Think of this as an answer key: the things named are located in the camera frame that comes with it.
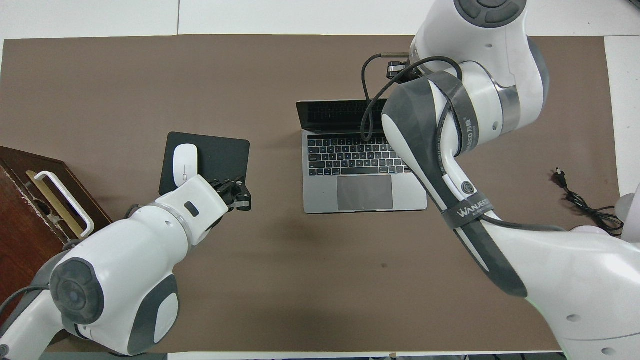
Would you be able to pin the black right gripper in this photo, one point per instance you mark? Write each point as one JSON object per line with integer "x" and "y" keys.
{"x": 415, "y": 74}

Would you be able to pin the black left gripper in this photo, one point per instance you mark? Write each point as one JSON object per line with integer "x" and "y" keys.
{"x": 224, "y": 192}

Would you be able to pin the silver grey laptop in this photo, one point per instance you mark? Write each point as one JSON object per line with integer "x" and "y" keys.
{"x": 350, "y": 180}

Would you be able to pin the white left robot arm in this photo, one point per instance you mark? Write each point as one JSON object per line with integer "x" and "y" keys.
{"x": 115, "y": 270}

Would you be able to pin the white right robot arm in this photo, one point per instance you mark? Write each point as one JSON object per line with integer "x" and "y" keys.
{"x": 550, "y": 280}

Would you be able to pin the black mouse pad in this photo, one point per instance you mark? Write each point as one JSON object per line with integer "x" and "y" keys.
{"x": 220, "y": 160}

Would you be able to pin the white computer mouse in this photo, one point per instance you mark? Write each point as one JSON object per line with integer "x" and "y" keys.
{"x": 185, "y": 162}

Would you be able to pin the dark brown wooden box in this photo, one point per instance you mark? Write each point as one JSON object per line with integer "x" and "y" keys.
{"x": 25, "y": 235}

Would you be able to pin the white desk lamp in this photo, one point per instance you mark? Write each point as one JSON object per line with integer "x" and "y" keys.
{"x": 627, "y": 212}

